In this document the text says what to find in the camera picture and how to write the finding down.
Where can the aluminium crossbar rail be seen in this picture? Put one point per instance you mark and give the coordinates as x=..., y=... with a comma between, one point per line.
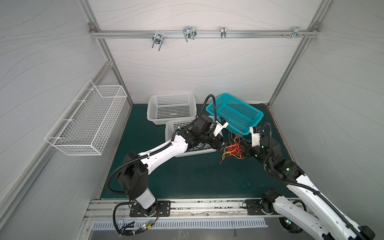
x=201, y=34

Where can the white plastic basket near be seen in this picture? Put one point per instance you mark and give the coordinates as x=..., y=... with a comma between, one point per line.
x=180, y=126

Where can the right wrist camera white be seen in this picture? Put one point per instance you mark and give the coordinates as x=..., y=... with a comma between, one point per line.
x=255, y=136

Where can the metal hook clamp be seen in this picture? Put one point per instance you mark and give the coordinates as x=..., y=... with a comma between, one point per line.
x=223, y=32
x=157, y=39
x=189, y=33
x=296, y=34

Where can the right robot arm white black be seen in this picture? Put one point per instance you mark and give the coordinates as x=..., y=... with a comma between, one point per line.
x=312, y=212

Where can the white plastic basket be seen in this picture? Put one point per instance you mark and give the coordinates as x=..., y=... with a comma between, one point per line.
x=180, y=126
x=168, y=107

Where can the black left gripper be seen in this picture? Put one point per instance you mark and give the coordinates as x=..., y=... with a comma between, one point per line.
x=218, y=142

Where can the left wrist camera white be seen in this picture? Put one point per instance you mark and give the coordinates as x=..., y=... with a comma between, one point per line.
x=220, y=124

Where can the white vented cable duct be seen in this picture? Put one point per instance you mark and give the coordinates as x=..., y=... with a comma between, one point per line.
x=173, y=224

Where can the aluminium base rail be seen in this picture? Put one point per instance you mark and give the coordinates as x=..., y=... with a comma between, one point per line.
x=180, y=209

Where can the white wire wall basket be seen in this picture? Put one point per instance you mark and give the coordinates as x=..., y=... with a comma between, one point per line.
x=86, y=125

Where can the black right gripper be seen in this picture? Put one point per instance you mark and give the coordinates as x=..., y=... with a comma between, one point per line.
x=252, y=150

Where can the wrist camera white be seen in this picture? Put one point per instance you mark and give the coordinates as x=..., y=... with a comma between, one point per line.
x=255, y=136
x=220, y=124

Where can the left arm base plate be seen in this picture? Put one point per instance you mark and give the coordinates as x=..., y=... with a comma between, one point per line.
x=158, y=208

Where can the teal plastic basket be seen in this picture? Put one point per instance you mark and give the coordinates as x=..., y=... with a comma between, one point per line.
x=239, y=115

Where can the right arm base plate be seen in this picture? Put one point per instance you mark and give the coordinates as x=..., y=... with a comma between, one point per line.
x=255, y=207

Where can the white plastic basket far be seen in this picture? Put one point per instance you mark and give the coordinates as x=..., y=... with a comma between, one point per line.
x=168, y=107

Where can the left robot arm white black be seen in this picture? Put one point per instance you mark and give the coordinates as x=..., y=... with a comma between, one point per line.
x=131, y=178

